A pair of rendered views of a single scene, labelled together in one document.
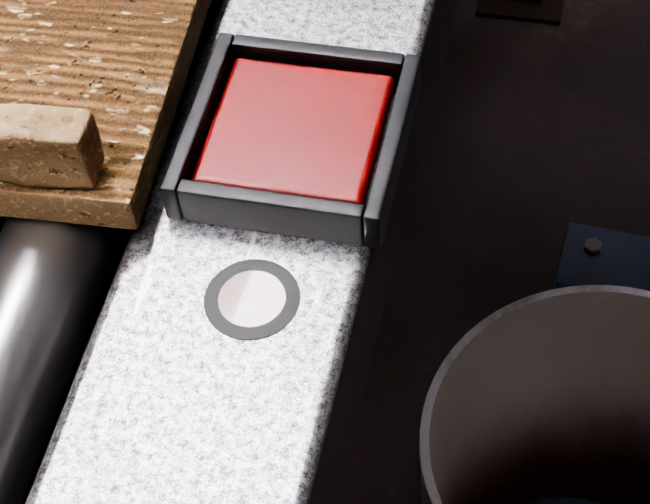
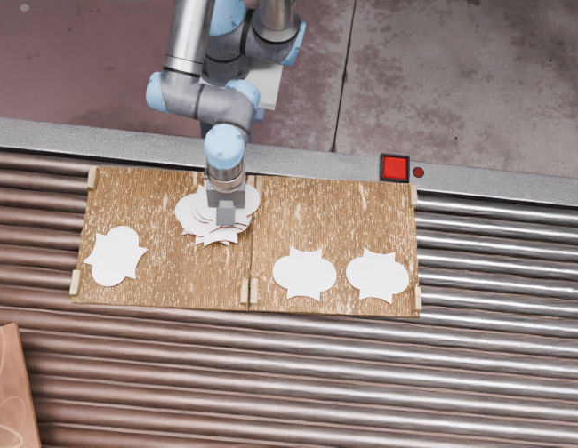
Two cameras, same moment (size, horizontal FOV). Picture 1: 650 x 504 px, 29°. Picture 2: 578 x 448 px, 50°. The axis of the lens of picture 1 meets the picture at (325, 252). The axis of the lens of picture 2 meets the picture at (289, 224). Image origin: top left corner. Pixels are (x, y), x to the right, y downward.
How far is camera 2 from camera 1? 1.52 m
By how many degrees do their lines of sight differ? 48
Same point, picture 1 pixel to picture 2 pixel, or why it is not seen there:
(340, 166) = (401, 161)
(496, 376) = not seen: hidden behind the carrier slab
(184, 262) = (414, 180)
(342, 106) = (391, 162)
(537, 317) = not seen: hidden behind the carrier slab
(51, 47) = (389, 199)
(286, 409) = (432, 166)
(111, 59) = (389, 190)
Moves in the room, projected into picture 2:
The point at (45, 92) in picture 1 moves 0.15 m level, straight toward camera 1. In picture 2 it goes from (397, 197) to (445, 173)
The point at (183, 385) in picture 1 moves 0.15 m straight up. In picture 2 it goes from (431, 178) to (449, 152)
